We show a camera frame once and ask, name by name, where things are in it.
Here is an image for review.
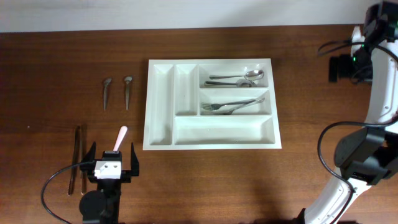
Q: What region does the black left camera cable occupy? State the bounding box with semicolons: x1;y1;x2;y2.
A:
40;161;96;224

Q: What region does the small steel teaspoon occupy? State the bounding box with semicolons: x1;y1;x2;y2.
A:
124;76;132;110
103;78;112;110

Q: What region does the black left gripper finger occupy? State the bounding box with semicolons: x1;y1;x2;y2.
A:
131;142;140;177
80;142;96;170

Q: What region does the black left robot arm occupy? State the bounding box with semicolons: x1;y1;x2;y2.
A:
79;143;139;223

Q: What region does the steel table knife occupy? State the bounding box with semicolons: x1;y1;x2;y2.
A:
80;125;87;195
68;126;81;196

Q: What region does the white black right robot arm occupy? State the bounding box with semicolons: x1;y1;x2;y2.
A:
292;1;397;223

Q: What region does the steel spoon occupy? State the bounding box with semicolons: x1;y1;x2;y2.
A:
204;79;257;88

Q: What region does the pink handled utensil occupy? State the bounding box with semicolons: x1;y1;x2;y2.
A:
113;126;128;152

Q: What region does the white plastic cutlery tray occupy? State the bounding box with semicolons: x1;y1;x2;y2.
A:
143;58;282;151

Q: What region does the steel fork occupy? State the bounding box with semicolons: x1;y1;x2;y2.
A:
212;98;265;115
201;99;254;111

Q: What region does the steel tablespoon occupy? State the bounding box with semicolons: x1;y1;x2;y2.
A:
209;70;264;81

